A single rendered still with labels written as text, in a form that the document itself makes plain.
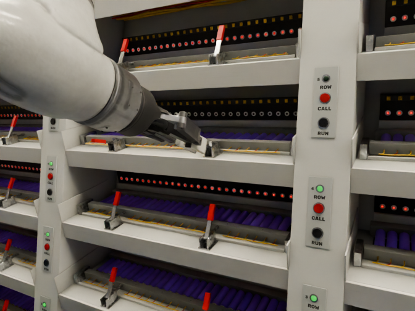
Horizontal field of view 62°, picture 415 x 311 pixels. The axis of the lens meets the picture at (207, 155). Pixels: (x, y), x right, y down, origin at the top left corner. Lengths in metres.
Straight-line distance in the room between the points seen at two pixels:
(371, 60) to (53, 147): 0.79
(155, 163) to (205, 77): 0.22
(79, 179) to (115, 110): 0.60
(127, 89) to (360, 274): 0.49
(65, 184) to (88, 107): 0.60
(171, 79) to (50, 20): 0.44
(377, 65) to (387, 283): 0.36
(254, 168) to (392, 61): 0.29
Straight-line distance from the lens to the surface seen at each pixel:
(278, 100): 0.83
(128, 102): 0.45
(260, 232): 0.75
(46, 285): 1.10
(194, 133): 0.58
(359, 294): 0.67
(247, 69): 0.70
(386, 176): 0.63
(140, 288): 0.95
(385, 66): 0.65
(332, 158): 0.63
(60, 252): 1.03
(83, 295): 1.03
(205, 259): 0.75
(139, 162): 0.82
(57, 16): 0.39
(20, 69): 0.36
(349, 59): 0.65
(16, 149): 1.16
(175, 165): 0.76
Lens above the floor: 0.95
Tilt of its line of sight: 1 degrees down
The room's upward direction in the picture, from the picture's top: 3 degrees clockwise
